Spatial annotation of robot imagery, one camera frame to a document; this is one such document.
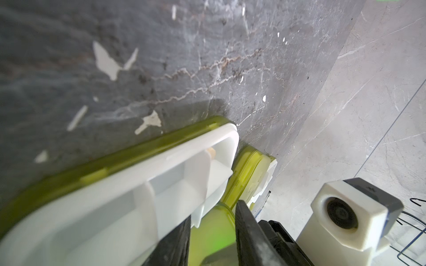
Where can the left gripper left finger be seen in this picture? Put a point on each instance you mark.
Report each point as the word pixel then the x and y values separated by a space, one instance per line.
pixel 173 249

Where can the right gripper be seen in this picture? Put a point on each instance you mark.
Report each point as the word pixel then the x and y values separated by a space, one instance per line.
pixel 284 244

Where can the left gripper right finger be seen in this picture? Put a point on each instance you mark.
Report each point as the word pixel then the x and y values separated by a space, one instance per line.
pixel 253 247

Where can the green lid six-cell pillbox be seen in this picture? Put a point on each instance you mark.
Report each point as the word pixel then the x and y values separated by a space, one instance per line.
pixel 114 211

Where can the small green pillbox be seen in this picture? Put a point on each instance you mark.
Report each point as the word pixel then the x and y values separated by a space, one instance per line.
pixel 252 172

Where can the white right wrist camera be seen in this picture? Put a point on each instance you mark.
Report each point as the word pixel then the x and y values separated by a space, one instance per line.
pixel 350 221

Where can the black wall hook rack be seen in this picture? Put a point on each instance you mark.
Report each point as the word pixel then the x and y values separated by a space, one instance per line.
pixel 410 246

